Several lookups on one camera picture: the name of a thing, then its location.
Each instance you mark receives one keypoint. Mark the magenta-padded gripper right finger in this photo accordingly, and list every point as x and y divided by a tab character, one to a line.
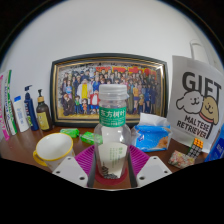
153	170

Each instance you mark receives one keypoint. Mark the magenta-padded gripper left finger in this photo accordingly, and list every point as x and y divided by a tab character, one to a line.
70	170

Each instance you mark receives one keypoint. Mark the clear plastic bottle green label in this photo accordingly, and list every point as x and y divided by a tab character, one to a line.
112	133

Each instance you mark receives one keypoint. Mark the white mug yellow rim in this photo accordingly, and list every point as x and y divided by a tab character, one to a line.
53	148

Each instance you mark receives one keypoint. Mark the patterned snack packet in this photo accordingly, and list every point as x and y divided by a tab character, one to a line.
181	159

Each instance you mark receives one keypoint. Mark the blue tissue pack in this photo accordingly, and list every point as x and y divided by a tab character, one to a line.
151	136

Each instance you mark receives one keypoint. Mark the red round coaster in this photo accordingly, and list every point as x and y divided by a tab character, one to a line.
111	181

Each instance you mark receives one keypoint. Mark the puzzle cube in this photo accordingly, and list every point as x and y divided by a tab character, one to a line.
195	146

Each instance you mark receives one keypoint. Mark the amber pump bottle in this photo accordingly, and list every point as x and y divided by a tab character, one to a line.
44	116

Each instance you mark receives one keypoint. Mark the blue detergent bottle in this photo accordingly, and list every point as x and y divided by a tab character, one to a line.
216	146

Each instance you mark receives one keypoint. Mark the blue pump bottle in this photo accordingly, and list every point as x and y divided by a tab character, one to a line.
31	113

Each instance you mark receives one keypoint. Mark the white bottle blue cap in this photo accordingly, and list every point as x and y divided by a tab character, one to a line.
20	115

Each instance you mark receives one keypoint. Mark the white paper gift bag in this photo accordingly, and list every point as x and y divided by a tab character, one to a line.
196	100

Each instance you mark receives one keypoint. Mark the framed group picture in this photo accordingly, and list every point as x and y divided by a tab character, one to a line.
76	83

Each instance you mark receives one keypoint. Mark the pink cylindrical tube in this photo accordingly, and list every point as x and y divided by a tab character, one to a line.
3	110

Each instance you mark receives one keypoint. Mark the white cylindrical tube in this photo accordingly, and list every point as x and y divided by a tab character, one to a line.
10	103

